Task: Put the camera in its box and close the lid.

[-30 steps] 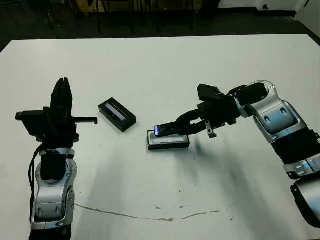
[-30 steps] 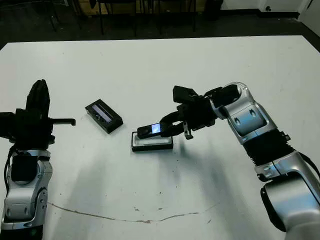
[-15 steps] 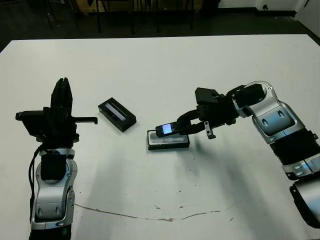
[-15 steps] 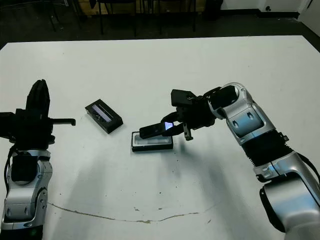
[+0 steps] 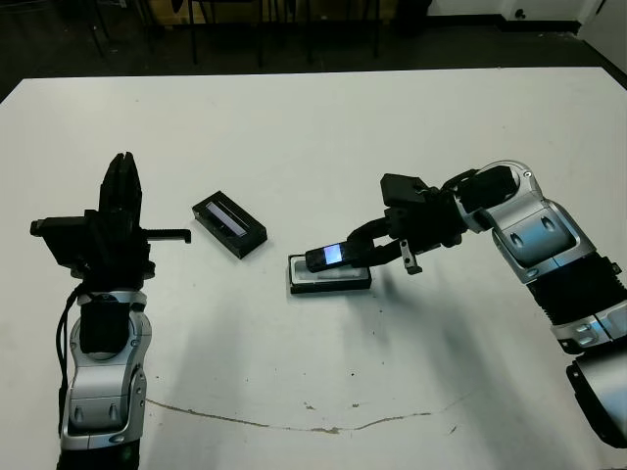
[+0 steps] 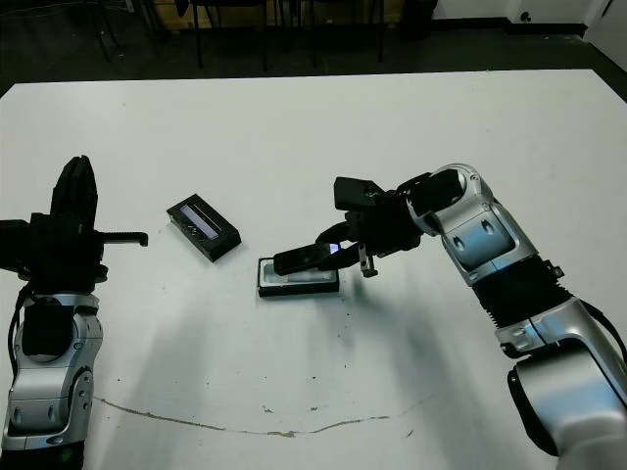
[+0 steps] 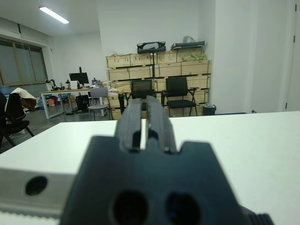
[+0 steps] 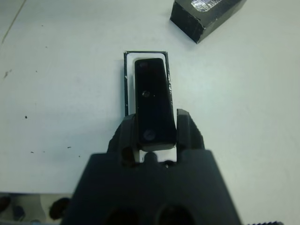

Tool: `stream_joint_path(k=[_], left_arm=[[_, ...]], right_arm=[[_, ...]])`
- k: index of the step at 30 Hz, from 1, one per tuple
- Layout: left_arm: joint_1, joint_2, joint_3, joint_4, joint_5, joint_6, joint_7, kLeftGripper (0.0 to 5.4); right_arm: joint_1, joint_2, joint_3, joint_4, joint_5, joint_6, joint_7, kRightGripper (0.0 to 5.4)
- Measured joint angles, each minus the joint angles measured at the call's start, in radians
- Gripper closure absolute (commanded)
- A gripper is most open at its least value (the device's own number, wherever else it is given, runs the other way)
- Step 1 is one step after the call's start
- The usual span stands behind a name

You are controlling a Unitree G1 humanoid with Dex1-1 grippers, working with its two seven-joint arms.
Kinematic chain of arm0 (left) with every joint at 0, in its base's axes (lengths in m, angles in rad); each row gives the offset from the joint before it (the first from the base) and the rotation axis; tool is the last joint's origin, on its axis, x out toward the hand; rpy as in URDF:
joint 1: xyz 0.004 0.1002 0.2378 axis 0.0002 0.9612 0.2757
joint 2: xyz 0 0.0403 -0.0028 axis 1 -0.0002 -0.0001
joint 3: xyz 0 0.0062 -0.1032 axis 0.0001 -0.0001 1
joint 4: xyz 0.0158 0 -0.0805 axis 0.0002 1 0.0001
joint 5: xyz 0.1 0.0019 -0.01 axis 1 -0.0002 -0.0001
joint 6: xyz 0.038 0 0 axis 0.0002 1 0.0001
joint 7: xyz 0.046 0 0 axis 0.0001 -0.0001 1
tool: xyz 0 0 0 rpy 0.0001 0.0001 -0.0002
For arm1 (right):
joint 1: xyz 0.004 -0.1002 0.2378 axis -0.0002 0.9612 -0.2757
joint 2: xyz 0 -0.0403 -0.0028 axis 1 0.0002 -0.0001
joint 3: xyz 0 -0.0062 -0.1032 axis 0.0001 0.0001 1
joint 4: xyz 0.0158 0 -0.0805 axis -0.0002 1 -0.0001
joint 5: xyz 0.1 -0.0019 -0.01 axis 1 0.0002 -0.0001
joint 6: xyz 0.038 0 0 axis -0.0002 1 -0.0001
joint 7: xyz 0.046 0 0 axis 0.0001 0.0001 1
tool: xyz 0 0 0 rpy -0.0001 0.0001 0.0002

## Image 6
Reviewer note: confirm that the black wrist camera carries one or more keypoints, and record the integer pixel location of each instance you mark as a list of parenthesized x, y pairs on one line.
[(12, 247), (357, 193)]

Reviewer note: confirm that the black armrest chair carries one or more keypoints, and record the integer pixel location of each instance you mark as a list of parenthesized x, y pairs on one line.
[(380, 49)]

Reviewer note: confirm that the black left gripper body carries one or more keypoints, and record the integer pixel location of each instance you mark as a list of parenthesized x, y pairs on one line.
[(66, 259)]

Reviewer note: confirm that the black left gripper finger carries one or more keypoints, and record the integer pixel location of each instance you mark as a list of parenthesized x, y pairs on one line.
[(66, 201), (88, 201)]

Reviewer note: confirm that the black waste bin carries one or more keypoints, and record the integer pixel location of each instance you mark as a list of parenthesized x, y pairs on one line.
[(419, 19)]

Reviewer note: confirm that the black box lid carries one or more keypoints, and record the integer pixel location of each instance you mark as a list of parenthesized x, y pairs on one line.
[(206, 230)]

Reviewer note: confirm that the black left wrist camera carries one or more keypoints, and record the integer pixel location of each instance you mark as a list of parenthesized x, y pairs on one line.
[(12, 247)]

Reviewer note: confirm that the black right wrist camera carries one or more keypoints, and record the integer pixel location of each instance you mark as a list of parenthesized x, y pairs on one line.
[(357, 193)]

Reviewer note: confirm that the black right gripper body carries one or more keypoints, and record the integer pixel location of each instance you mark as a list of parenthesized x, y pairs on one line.
[(387, 225)]

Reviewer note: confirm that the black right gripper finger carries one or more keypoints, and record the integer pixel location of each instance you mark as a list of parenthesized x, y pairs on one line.
[(340, 234), (350, 257)]

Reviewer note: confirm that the grey office chair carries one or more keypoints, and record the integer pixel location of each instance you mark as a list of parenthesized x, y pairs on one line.
[(104, 46)]

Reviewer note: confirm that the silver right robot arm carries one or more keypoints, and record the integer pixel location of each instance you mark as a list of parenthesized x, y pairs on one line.
[(490, 235)]

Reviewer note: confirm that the black phone-like camera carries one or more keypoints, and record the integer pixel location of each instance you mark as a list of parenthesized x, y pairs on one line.
[(301, 258)]

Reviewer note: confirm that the black box base white insert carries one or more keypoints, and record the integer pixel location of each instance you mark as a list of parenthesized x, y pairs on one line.
[(294, 290)]

